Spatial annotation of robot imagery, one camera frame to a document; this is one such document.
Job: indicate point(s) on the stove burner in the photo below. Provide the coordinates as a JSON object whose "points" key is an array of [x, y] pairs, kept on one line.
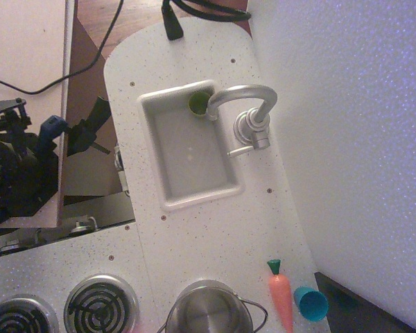
{"points": [[27, 313], [101, 303]]}

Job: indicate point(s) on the teal plastic cup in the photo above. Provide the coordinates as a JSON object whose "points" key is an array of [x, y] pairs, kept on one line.
{"points": [[312, 304]]}

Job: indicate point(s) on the black clamp tool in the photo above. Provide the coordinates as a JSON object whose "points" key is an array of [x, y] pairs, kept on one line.
{"points": [[83, 135]]}

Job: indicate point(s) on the grey toy sink basin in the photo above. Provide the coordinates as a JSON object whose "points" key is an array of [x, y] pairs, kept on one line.
{"points": [[188, 154]]}

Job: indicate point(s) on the silver toy faucet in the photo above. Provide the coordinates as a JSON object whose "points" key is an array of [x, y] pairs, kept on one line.
{"points": [[250, 127]]}

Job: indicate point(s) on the silver metal pot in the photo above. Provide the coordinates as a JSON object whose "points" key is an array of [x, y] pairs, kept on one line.
{"points": [[212, 306]]}

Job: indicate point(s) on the left stove burner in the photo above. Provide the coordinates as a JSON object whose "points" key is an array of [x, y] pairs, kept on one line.
{"points": [[27, 313]]}

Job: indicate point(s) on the blue connector plug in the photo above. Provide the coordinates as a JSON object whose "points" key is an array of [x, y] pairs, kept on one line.
{"points": [[50, 129]]}

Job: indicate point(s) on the orange toy carrot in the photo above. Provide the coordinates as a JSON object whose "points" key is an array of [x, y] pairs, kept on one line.
{"points": [[280, 291]]}

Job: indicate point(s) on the middle stove burner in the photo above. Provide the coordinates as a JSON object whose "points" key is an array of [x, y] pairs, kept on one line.
{"points": [[101, 303]]}

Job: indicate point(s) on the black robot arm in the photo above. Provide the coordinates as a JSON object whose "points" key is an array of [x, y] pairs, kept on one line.
{"points": [[28, 163]]}

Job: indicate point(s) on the green cup in sink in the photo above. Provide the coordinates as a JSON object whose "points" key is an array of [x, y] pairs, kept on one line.
{"points": [[198, 103]]}

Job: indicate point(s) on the white toy kitchen counter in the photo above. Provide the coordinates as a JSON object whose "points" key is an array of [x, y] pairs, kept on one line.
{"points": [[159, 254]]}

